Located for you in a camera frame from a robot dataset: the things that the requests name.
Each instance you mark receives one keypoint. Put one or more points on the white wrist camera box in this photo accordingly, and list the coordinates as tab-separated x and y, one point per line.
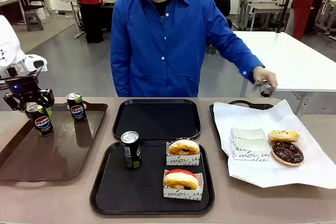
36	62

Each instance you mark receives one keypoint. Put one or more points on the red glazed donut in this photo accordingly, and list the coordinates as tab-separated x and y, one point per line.
178	180

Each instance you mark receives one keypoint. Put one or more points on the chocolate glazed sprinkle donut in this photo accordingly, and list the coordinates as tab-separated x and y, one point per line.
287	153

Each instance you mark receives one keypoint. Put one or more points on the seated background person in black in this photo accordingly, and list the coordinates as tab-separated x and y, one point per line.
221	1

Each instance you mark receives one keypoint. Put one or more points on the black Pepsi can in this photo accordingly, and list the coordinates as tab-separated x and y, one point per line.
42	124
77	111
131	153

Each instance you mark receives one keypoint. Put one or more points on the white background workbench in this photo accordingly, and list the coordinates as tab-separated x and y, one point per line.
262	6

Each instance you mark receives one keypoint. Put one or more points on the person right forearm blue sleeve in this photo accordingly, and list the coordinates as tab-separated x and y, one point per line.
119	72

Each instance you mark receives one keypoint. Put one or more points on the yellow glazed sprinkle donut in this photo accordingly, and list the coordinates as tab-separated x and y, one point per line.
282	136

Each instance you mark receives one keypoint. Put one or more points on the black rectangular serving tray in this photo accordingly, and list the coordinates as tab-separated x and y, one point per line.
157	119
147	182

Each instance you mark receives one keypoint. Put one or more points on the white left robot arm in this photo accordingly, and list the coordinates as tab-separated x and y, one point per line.
8	45

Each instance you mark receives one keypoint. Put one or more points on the person left forearm blue sleeve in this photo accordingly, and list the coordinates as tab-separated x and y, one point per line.
241	56

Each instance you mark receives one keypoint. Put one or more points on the white table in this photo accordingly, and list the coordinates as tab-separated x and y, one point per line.
288	56

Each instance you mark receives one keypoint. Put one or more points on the glazed donut in paper box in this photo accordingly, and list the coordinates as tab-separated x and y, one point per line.
183	160

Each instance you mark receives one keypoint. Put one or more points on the white printed paper donut box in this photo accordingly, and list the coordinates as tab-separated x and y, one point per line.
249	151

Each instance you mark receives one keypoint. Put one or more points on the red-topped donut in paper box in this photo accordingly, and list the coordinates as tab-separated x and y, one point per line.
183	193

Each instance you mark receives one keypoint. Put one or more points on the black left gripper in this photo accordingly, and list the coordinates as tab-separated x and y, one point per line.
22	85

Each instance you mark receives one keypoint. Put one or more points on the white paper sheet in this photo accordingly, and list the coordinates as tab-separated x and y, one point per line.
249	119

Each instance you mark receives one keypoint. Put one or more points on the grey stool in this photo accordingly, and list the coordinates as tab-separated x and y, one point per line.
34	16

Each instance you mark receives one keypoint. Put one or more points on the small dark object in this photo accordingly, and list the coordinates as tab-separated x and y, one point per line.
266	92

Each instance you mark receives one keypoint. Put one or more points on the person left hand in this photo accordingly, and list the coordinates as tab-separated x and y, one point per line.
266	77

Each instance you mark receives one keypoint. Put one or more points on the person torso in blue shirt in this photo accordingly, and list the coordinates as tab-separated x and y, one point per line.
162	51

